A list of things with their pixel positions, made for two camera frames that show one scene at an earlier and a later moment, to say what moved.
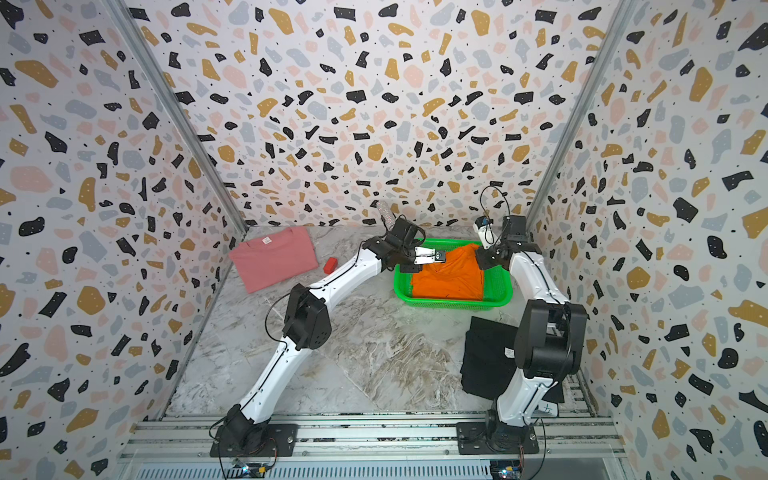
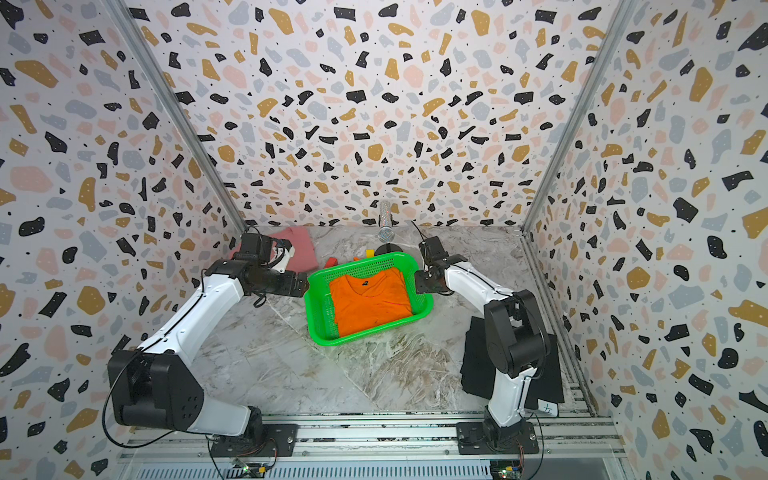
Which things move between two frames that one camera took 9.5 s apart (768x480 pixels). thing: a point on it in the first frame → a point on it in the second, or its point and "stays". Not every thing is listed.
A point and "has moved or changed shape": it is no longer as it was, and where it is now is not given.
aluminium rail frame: x=574 y=446 stays
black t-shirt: x=489 y=359 stays
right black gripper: x=483 y=263 → x=419 y=281
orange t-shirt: x=459 y=278 has moved or changed shape
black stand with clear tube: x=386 y=214 stays
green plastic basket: x=497 y=286 has moved or changed shape
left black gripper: x=411 y=270 → x=294 y=288
